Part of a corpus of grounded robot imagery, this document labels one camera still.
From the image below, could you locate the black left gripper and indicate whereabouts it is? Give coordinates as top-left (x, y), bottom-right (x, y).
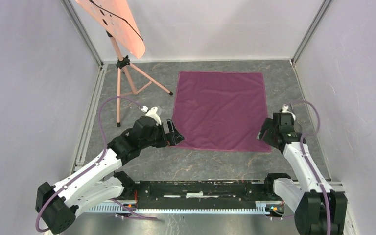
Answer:
top-left (140, 119), bottom-right (184, 149)

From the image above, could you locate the purple cloth napkin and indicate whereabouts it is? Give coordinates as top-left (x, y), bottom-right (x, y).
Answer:
top-left (172, 71), bottom-right (271, 153)

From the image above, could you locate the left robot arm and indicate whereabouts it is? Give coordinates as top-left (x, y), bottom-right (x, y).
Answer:
top-left (35, 114), bottom-right (185, 235)

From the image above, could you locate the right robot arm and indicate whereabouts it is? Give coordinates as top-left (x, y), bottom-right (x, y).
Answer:
top-left (257, 111), bottom-right (348, 235)

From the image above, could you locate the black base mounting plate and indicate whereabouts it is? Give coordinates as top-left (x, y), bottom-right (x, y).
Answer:
top-left (116, 180), bottom-right (282, 210)

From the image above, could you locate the pink music stand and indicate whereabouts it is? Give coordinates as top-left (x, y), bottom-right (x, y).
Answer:
top-left (76, 0), bottom-right (173, 127)

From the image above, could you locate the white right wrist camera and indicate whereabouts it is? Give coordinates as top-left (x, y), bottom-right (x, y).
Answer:
top-left (280, 104), bottom-right (296, 120)

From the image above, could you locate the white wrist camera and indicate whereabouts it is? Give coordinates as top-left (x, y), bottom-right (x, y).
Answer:
top-left (280, 104), bottom-right (296, 120)
top-left (141, 106), bottom-right (162, 125)

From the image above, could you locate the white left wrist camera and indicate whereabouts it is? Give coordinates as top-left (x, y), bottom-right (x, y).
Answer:
top-left (141, 106), bottom-right (162, 125)

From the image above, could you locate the slotted cable duct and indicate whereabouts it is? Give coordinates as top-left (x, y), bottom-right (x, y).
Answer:
top-left (86, 202), bottom-right (275, 215)

